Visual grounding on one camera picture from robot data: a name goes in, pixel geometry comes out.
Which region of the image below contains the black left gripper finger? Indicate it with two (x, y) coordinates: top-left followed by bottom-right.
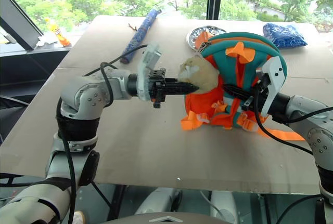
(165, 77), (200, 89)
(165, 87), (196, 96)

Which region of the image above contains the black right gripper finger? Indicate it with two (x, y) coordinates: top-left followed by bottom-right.
(222, 84), (255, 103)

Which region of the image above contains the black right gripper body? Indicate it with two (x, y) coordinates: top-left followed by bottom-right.
(241, 71), (271, 112)

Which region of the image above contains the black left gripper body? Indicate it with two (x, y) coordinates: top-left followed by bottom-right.
(147, 68), (168, 109)

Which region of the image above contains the orange and teal backpack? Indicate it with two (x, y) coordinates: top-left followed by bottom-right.
(180, 31), (305, 142)

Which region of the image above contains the cream fuzzy soft object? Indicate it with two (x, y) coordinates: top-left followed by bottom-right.
(178, 56), (220, 95)

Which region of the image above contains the silver metal plate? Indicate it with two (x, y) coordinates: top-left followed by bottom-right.
(186, 25), (227, 52)

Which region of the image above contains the blue folded umbrella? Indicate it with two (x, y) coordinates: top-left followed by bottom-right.
(120, 8), (162, 65)

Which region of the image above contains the blue patterned bag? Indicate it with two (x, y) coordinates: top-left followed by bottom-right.
(262, 22), (308, 49)

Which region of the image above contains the grey rounded robot leg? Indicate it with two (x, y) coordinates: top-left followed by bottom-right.
(209, 190), (239, 224)
(134, 187), (183, 216)

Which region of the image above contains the orange plastic bottle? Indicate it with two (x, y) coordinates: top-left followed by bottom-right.
(44, 17), (71, 47)

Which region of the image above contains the white crumpled tissue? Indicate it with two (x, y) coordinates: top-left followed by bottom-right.
(35, 32), (58, 48)

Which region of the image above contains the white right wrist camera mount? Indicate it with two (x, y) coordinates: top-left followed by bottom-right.
(256, 56), (285, 117)

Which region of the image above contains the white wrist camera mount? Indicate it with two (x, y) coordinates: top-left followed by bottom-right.
(256, 56), (285, 117)
(137, 42), (162, 102)

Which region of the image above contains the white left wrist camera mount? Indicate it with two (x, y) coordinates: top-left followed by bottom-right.
(137, 42), (162, 102)

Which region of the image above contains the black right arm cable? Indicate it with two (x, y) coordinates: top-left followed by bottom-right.
(253, 87), (333, 156)

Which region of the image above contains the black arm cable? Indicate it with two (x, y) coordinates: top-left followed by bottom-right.
(56, 44), (148, 224)
(253, 87), (333, 156)

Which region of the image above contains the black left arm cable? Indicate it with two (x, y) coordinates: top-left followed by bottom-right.
(56, 44), (148, 224)

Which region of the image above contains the black slanted window frame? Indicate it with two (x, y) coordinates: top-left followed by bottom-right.
(0, 0), (72, 58)

